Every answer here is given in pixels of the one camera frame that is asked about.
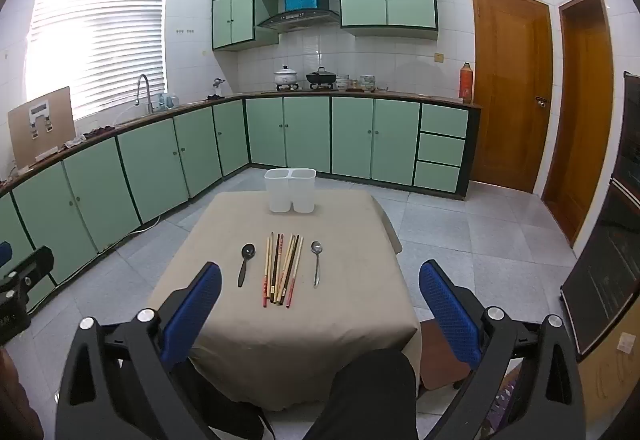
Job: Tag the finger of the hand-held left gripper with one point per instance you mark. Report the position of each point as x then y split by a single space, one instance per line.
4 253
35 265

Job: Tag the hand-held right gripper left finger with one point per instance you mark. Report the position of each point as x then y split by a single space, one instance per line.
197 307

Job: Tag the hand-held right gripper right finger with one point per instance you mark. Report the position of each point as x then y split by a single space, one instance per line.
447 315

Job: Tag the black spoon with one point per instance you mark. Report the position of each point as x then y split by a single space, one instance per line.
247 251

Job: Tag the row of mixed chopsticks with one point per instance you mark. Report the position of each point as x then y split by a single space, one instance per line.
282 270

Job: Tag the metal spoon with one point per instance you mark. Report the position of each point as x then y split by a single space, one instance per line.
316 248

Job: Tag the white utensil holder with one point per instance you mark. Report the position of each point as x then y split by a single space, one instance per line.
290 190

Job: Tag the person's left forearm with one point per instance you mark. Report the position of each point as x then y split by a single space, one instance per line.
17 400

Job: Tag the brown wooden stool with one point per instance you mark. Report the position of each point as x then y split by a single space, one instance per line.
442 360

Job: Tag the purple patterned cloth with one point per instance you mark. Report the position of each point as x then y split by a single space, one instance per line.
505 407

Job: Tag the person's leg in black trousers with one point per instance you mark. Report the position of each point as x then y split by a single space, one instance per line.
370 395

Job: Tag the brown cardboard box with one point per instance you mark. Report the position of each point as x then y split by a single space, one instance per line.
55 129

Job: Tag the black glass cabinet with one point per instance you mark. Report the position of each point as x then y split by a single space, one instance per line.
610 245

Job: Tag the light wooden cabinet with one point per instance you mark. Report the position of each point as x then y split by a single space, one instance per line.
615 385

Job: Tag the green base cabinets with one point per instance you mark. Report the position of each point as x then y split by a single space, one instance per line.
310 134

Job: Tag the metal kitchen faucet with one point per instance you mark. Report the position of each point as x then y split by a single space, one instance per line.
148 92

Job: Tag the bottles beside sink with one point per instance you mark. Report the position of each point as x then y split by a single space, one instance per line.
169 100

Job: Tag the white window blinds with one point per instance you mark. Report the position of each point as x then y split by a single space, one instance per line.
100 44

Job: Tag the red thermos bottle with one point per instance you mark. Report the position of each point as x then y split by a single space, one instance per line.
465 82

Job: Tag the stacked bowls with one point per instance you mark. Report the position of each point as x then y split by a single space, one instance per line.
368 83

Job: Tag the silver pot on counter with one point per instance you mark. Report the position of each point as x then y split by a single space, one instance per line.
286 76

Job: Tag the round metal container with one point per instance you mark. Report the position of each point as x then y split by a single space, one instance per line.
343 82

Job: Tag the black wok with lid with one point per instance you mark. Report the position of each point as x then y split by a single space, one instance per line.
320 78

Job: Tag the black range hood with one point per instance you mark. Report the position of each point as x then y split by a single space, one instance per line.
300 18

